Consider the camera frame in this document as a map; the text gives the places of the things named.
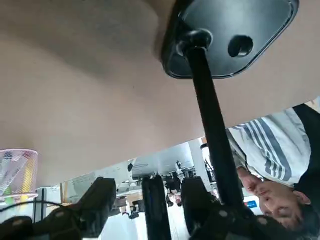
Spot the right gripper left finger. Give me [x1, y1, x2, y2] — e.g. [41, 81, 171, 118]
[0, 176, 117, 240]

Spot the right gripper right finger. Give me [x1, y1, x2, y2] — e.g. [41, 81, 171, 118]
[181, 175, 316, 240]

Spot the black desktop phone stand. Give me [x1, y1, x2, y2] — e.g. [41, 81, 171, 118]
[159, 0, 300, 208]

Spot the yellow highlighter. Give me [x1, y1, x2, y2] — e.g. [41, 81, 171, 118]
[23, 156, 36, 201]

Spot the person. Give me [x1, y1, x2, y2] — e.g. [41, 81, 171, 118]
[226, 96, 320, 240]

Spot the pink mesh pen cup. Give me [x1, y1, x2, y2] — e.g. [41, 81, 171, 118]
[0, 148, 39, 203]

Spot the green highlighter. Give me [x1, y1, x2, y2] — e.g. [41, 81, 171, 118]
[0, 184, 13, 203]

